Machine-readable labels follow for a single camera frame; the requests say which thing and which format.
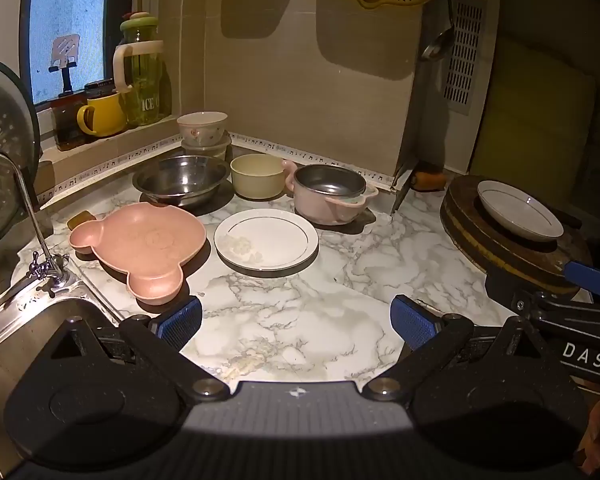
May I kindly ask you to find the white floral bowl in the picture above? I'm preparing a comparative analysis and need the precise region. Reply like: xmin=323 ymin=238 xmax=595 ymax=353
xmin=176 ymin=111 xmax=229 ymax=148

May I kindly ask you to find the window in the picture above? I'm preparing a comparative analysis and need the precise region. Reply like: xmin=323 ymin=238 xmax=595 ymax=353
xmin=22 ymin=0 xmax=112 ymax=107

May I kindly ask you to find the pale yellow board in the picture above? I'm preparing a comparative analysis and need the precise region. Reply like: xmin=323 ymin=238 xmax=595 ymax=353
xmin=470 ymin=35 xmax=597 ymax=192

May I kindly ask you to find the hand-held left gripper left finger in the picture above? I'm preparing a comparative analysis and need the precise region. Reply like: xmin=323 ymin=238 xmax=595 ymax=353
xmin=50 ymin=295 xmax=231 ymax=403

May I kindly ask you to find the white plate with silver rim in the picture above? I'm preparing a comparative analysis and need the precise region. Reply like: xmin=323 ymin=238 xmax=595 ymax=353
xmin=214 ymin=209 xmax=320 ymax=271

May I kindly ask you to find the round wooden cutting board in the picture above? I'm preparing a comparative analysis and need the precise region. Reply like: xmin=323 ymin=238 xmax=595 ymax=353
xmin=440 ymin=174 xmax=593 ymax=296

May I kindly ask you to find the green water bottle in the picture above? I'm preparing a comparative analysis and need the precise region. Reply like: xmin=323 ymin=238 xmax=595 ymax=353
xmin=112 ymin=10 xmax=167 ymax=127

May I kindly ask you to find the stainless steel bowl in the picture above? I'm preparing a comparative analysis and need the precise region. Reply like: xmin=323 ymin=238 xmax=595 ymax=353
xmin=132 ymin=155 xmax=231 ymax=208

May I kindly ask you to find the pink bear-shaped plate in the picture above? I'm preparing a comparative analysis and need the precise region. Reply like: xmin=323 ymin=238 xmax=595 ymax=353
xmin=69 ymin=202 xmax=207 ymax=306

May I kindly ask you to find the white vent grille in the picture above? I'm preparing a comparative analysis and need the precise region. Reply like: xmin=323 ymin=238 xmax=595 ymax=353
xmin=442 ymin=0 xmax=486 ymax=116

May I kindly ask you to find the dark glass jar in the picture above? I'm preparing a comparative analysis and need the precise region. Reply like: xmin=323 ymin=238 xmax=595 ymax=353
xmin=50 ymin=80 xmax=116 ymax=152

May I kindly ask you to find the music note edge tape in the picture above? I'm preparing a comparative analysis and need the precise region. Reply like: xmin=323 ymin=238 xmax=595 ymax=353
xmin=35 ymin=132 xmax=396 ymax=211

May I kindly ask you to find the pink pot with steel liner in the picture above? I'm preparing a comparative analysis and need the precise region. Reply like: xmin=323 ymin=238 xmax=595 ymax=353
xmin=286 ymin=164 xmax=379 ymax=226

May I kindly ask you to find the pink phone stand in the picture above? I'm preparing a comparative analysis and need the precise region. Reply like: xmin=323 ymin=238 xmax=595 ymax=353
xmin=47 ymin=34 xmax=81 ymax=98

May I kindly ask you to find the green-rimmed steel strainer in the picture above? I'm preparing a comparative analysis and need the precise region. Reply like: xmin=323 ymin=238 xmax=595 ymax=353
xmin=0 ymin=55 xmax=42 ymax=261

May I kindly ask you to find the white shallow bowl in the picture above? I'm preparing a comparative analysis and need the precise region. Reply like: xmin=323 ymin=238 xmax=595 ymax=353
xmin=476 ymin=180 xmax=565 ymax=242

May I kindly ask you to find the chrome faucet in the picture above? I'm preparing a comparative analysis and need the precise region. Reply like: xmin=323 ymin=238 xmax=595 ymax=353
xmin=0 ymin=147 xmax=81 ymax=291

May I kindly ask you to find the clear glass container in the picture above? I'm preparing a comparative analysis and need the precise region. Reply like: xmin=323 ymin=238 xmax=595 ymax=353
xmin=181 ymin=132 xmax=232 ymax=162

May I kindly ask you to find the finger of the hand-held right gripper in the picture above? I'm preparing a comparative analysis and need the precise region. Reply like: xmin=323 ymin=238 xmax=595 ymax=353
xmin=484 ymin=260 xmax=600 ymax=311

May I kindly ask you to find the brown soap bar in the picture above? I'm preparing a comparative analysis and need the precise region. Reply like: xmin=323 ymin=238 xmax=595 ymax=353
xmin=66 ymin=211 xmax=98 ymax=231

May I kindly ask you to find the yellow mug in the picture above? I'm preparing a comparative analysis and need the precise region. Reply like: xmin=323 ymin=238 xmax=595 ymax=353
xmin=76 ymin=91 xmax=128 ymax=137

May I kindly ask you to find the steel ladle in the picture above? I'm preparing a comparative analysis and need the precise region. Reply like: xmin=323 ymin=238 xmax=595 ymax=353
xmin=419 ymin=0 xmax=456 ymax=63

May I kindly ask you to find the stainless steel sink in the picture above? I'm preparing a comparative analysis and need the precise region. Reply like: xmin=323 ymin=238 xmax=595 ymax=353
xmin=0 ymin=280 xmax=126 ymax=461

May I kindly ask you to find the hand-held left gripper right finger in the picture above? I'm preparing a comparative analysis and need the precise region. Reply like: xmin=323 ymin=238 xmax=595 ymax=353
xmin=362 ymin=294 xmax=551 ymax=402

